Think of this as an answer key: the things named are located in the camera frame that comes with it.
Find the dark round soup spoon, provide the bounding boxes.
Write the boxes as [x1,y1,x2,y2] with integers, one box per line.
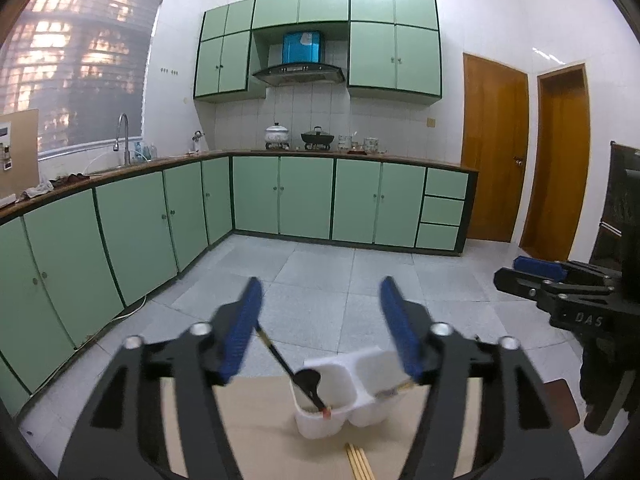
[294,368,323,402]

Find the brown wooden board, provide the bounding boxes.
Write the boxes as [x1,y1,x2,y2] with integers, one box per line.
[542,379,582,428]

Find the group of cups and jars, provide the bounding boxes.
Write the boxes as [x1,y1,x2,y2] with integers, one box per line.
[336,132,388,156]

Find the white two-compartment utensil holder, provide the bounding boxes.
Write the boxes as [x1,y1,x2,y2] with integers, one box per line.
[291,346,416,441]

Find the white lidded pot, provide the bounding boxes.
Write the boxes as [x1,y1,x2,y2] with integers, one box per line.
[265,122,291,151]

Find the range hood with blue film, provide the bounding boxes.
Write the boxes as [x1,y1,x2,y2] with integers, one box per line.
[251,30,346,87]

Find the green upper wall cabinets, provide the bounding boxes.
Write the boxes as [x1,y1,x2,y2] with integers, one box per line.
[193,0,445,107]

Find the window with blinds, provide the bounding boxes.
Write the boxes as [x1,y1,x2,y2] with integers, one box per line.
[0,0,165,156]

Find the plain wooden door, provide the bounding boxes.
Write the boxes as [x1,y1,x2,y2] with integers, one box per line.
[520,62,591,263]

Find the brown cardboard panel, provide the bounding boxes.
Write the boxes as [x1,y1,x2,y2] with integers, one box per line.
[0,108,41,201]

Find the white floor cable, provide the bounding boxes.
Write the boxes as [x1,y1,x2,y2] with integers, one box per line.
[75,294,149,347]

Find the crumpled cloth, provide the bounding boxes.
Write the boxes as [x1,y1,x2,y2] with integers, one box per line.
[22,172,91,198]

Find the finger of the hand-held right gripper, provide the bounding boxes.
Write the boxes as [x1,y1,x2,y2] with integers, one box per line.
[493,267,566,313]
[514,256,569,282]

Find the chrome sink faucet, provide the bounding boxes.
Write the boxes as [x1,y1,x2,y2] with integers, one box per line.
[114,113,132,166]

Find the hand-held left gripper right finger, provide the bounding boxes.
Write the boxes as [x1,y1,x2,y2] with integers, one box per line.
[378,276,586,480]

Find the green lower kitchen cabinets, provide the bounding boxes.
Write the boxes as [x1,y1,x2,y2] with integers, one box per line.
[0,152,478,413]

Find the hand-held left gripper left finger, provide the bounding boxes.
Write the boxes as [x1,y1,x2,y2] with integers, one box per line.
[57,276,264,480]

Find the wooden door with handle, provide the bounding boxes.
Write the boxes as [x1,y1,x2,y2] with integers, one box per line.
[461,52,530,245]

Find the black wok with lid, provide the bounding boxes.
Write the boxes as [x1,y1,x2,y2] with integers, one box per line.
[300,127,335,152]

